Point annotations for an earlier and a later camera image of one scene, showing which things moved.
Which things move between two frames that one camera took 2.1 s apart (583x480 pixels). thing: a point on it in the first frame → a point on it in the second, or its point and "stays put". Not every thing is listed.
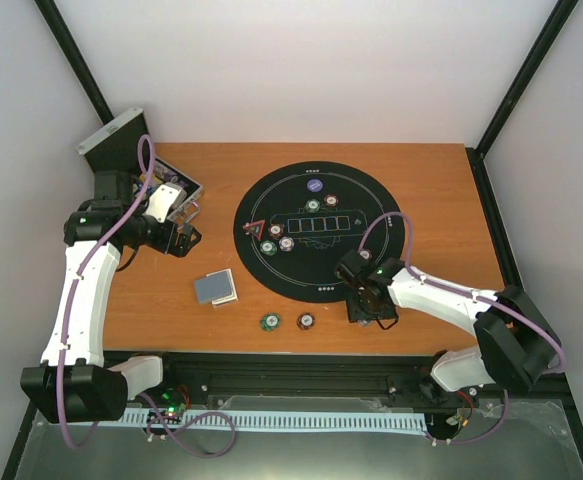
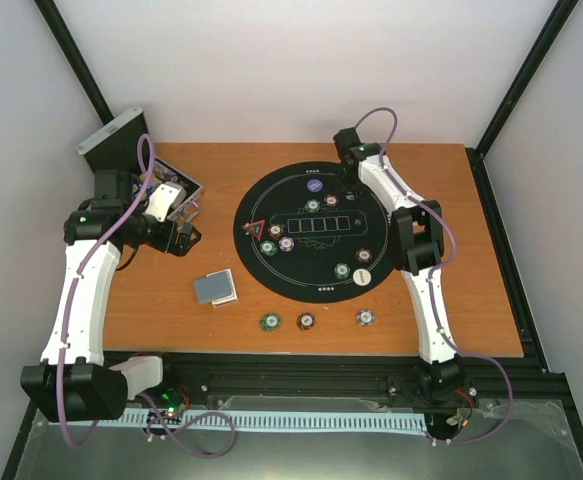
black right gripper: (355, 313) → (347, 192)
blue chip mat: (286, 243) stays put
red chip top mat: (331, 200) stays put
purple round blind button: (314, 185) stays put
